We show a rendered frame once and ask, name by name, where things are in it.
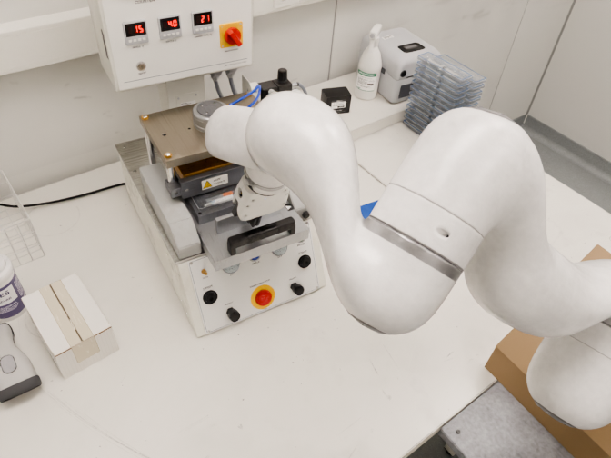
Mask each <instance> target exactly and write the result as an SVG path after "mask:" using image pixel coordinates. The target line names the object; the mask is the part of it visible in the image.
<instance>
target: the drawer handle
mask: <svg viewBox="0 0 611 458"><path fill-rule="evenodd" d="M285 231H288V232H289V233H290V234H295V219H294V218H293V217H292V216H289V217H287V218H284V219H281V220H279V221H276V222H273V223H271V224H266V225H263V226H260V227H257V228H255V229H252V230H249V231H246V232H243V233H241V234H236V235H233V236H230V237H228V239H227V251H228V252H229V253H230V255H231V256H232V255H235V254H236V248H238V247H241V246H244V245H247V244H251V243H254V242H256V241H259V240H262V239H265V238H267V237H270V236H273V235H276V234H280V233H282V232H285Z"/></svg>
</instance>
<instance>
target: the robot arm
mask: <svg viewBox="0 0 611 458"><path fill-rule="evenodd" d="M205 146H206V149H207V151H208V153H209V154H211V155H212V156H213V157H215V158H218V159H221V160H224V161H227V162H230V163H233V164H239V165H242V166H244V167H245V170H244V172H245V174H244V175H243V176H242V178H241V180H240V181H239V183H238V185H237V187H236V189H235V193H234V197H233V204H235V207H234V209H233V210H232V214H233V216H234V217H236V216H239V218H240V220H242V221H247V222H248V223H250V224H251V226H252V227H255V226H258V225H259V224H260V221H261V218H262V215H265V214H270V213H272V212H275V211H278V210H280V209H282V208H283V207H284V206H285V203H286V200H287V197H288V194H289V189H290V190H291V191H292V192H293V193H294V194H295V195H296V196H297V197H298V198H299V199H300V200H301V202H302V203H303V204H304V206H305V208H306V209H307V211H308V212H309V214H310V216H311V218H312V220H313V223H314V225H315V228H316V232H317V235H318V238H319V242H320V244H321V248H322V251H323V255H324V258H325V261H326V268H327V271H328V274H329V277H330V280H331V283H332V285H333V287H334V290H335V292H336V295H337V297H338V299H339V301H340V302H341V304H342V305H343V306H344V307H345V309H346V310H347V312H348V314H349V315H350V316H352V317H353V318H355V319H356V320H357V321H358V322H359V323H360V324H362V325H363V326H364V327H366V328H368V329H370V330H372V331H375V332H377V333H378V334H389V335H398V334H407V333H410V332H413V331H414V330H416V329H418V328H419V327H421V326H422V325H424V324H425V323H426V322H427V321H428V320H429V319H430V318H431V317H432V316H433V315H434V314H435V313H436V311H437V310H438V309H439V307H440V306H441V304H442V303H443V302H444V300H445V299H446V298H447V296H448V295H449V293H450V292H451V290H452V288H453V287H454V285H455V284H456V282H457V280H458V278H459V277H460V275H461V274H462V272H464V275H465V279H466V286H467V288H468V290H469V292H470V293H471V295H472V296H473V298H474V299H475V300H476V302H477V303H478V304H479V305H480V306H481V307H482V308H483V309H484V310H485V311H487V312H488V313H489V314H491V315H492V316H494V317H495V318H496V319H498V320H499V321H501V322H503V323H504V324H507V325H509V326H511V327H513V328H515V329H517V330H518V331H520V332H522V333H525V334H530V335H533V336H537V337H545V338H544V339H543V341H542V342H541V344H540V345H539V346H538V348H537V350H536V352H535V354H534V356H533V358H532V360H531V362H530V364H529V366H528V369H527V374H526V382H527V387H528V390H529V392H530V394H531V396H532V398H533V399H534V401H535V404H536V405H537V406H538V407H540V408H541V409H542V410H543V411H544V412H545V413H547V414H548V415H549V416H551V417H552V418H554V419H555V420H557V421H559V422H560V423H562V424H564V425H567V426H569V427H573V428H576V429H582V430H593V429H597V428H601V427H604V426H606V425H608V424H610V423H611V259H598V260H588V261H583V262H577V263H573V262H571V261H570V260H568V259H567V258H566V257H564V256H563V255H562V254H561V253H559V252H558V251H557V249H555V248H554V247H553V246H552V245H551V244H550V243H549V242H548V241H547V236H546V179H545V172H544V168H543V166H542V163H541V160H540V157H539V154H538V151H537V150H536V147H535V145H534V144H533V142H532V141H531V139H530V138H529V136H528V135H527V133H526V132H525V130H523V129H522V128H521V127H520V126H519V125H518V124H517V123H516V122H514V121H513V120H511V119H510V118H508V117H507V116H506V115H505V114H502V113H498V112H496V111H493V110H489V109H486V108H484V107H482V106H477V107H461V108H457V109H453V110H450V111H447V112H445V113H443V114H441V115H440V116H438V117H437V118H436V119H435V120H434V121H432V122H431V123H430V124H429V125H428V127H427V128H426V129H425V130H424V132H423V133H422V134H421V135H420V136H419V137H418V139H417V140H416V142H415V143H414V145H413V146H412V148H411V149H410V151H409V152H408V154H407V155H406V157H405V159H404V160H403V162H402V164H400V166H399V168H398V169H397V171H396V173H395V175H394V176H393V178H392V179H391V181H390V183H389V184H388V186H387V187H386V189H385V191H384V192H383V194H382V195H381V197H380V198H379V200H378V202H377V203H376V206H375V207H374V209H373V210H372V212H371V214H370V215H369V216H368V217H367V218H366V219H364V217H363V216H362V214H361V209H360V193H359V176H358V165H357V158H356V149H355V144H354V141H353V138H352V135H351V133H350V131H349V129H348V127H347V125H346V123H345V122H344V120H343V119H342V118H341V116H340V115H339V114H338V113H337V112H336V111H335V110H334V109H332V108H331V107H330V106H328V105H327V104H325V103H324V102H322V101H320V100H319V99H317V98H315V97H313V96H311V95H307V94H304V93H299V92H295V91H282V92H277V93H274V94H271V95H269V96H267V97H266V98H264V99H263V100H262V101H261V102H260V103H259V104H258V105H257V106H256V107H255V108H252V107H246V106H240V105H225V106H221V107H220V108H218V109H217V110H215V111H214V113H213V114H212V115H211V117H210V118H209V120H208V123H207V125H206V129H205Z"/></svg>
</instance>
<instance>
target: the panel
mask: <svg viewBox="0 0 611 458"><path fill-rule="evenodd" d="M304 222H305V224H306V225H307V227H308V228H309V236H308V238H307V239H305V240H304V241H302V242H297V243H294V244H290V245H288V246H287V250H286V252H285V253H284V254H283V255H280V256H276V255H274V254H272V253H271V252H270V253H267V254H262V255H260V256H259V258H258V259H257V260H255V261H253V260H252V259H250V260H247V261H244V262H242V263H240V265H239V268H238V270H237V271H236V272H234V273H233V274H227V273H225V272H224V271H223V270H219V271H217V272H216V271H215V268H214V267H213V266H212V264H211V262H210V261H209V259H208V257H207V255H204V256H201V257H198V258H196V259H193V260H190V261H187V262H186V263H187V266H188V270H189V273H190V277H191V280H192V284H193V287H194V291H195V297H196V300H197V304H198V308H199V311H200V314H201V318H202V322H203V326H204V328H205V334H210V333H212V332H215V331H217V330H220V329H222V328H225V327H227V326H228V325H231V324H235V323H237V322H240V321H242V320H245V319H246V318H249V317H251V316H253V315H256V314H260V313H262V312H264V311H266V310H269V309H271V308H273V307H276V306H278V305H280V304H284V303H286V302H289V301H291V300H294V299H296V298H297V297H300V296H302V295H305V294H309V293H311V292H313V291H315V290H317V289H320V286H319V280H318V274H317V268H316V258H315V251H314V246H313V240H312V234H311V228H310V223H309V220H306V221H304ZM304 256H308V257H309V258H310V259H311V264H310V265H309V266H308V267H306V268H304V267H302V266H301V265H300V260H301V258H302V257H304ZM292 283H297V284H301V285H302V286H303V287H304V289H305V290H304V292H303V294H301V295H296V294H295V293H293V291H292V289H291V288H290V287H291V284H292ZM263 289H266V290H268V291H269V292H270V293H271V294H272V300H271V302H270V303H269V304H268V305H265V306H261V305H259V304H257V303H256V301H255V296H256V294H257V293H258V292H259V291H260V290H263ZM209 292H214V293H216V295H217V300H216V301H215V302H214V303H213V304H207V303H206V302H205V295H206V294H207V293H209ZM231 307H233V308H234V309H236V310H237V311H238V312H239V313H240V318H239V320H238V321H236V322H232V321H231V320H230V319H229V318H228V316H227V314H226V312H227V309H228V308H231Z"/></svg>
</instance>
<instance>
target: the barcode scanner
mask: <svg viewBox="0 0 611 458"><path fill-rule="evenodd" d="M41 384H42V381H41V379H40V376H39V375H37V373H36V370H35V368H34V366H33V364H32V363H31V361H30V359H29V358H28V357H27V356H26V355H25V354H24V352H22V351H21V350H20V349H18V348H17V347H16V346H15V334H14V331H13V329H12V327H11V325H10V324H7V323H1V324H0V403H4V402H6V401H9V400H11V399H13V398H15V397H16V396H19V395H21V394H23V393H26V392H29V391H31V390H33V389H35V388H36V387H38V386H40V385H41Z"/></svg>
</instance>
